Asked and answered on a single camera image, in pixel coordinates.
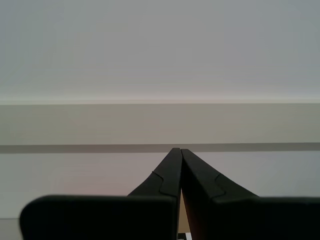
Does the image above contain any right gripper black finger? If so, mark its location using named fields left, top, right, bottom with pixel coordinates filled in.
left=180, top=148, right=320, bottom=240
left=19, top=147, right=183, bottom=240

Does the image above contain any grey wall trim strip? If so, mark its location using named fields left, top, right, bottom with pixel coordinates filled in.
left=0, top=102, right=320, bottom=154

